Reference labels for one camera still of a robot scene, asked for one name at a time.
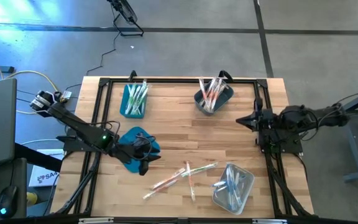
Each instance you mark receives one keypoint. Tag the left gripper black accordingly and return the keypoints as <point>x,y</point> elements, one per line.
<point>132,152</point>

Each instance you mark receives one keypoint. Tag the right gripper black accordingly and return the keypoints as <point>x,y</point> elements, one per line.
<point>266,119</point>

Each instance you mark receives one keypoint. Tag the teal plastic lid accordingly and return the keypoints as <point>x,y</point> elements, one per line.
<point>126,138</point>

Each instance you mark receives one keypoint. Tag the green toothbrush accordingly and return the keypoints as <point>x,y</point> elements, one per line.
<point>135,98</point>
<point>142,91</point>
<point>132,99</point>
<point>143,108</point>
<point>139,96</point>
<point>199,169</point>
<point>145,96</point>
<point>129,96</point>

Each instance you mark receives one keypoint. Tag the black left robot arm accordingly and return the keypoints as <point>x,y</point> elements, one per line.
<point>73,123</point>

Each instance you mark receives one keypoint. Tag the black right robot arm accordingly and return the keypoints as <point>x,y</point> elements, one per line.
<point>306,119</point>

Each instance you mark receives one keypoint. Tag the dark grey plastic bin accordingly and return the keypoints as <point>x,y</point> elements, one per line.
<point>225,98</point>

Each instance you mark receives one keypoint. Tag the black table clamp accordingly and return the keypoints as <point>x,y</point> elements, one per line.
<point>132,74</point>
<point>225,74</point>

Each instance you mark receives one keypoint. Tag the teal plastic bin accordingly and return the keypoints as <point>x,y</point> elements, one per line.
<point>123,107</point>

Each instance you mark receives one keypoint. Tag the white cardboard box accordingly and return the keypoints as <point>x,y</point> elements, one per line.
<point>42,179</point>

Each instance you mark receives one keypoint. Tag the black diagonal beam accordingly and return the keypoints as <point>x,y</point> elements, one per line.
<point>39,158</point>

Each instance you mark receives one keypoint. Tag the small yellow object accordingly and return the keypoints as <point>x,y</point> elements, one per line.
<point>32,199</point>

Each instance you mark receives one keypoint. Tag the dark grey desk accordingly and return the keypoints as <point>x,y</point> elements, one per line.
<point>17,174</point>

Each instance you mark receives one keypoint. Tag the black computer mouse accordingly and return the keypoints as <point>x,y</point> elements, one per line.
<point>7,202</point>

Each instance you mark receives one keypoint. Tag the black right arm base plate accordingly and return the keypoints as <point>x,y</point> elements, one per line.
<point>292,148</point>

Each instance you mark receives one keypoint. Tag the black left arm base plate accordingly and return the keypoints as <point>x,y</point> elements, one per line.
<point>76,147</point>

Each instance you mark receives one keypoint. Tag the silver aluminium bracket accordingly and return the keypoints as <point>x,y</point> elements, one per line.
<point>269,221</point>
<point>95,221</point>

